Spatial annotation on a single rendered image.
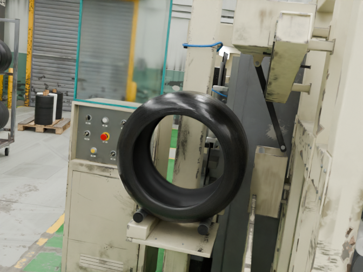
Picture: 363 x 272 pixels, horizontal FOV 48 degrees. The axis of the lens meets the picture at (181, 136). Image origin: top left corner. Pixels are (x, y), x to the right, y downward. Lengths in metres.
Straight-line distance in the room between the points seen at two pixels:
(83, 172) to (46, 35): 9.04
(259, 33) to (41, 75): 10.36
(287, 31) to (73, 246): 2.01
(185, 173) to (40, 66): 9.67
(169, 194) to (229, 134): 0.52
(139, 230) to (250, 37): 0.93
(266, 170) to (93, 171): 1.11
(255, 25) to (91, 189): 1.61
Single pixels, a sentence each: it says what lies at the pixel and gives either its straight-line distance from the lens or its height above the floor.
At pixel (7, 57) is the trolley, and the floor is 1.39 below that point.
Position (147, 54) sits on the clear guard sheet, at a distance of 2.39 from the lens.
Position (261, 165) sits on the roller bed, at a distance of 1.92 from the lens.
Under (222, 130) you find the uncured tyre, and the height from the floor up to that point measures 1.32.
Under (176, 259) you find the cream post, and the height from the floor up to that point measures 0.56.
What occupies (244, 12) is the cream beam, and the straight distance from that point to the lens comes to 1.34.
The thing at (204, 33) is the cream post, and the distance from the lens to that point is 1.97.
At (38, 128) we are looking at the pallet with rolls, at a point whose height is 0.09.
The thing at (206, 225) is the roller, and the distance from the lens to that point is 1.71.
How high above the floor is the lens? 1.55
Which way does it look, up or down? 10 degrees down
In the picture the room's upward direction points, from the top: 7 degrees clockwise
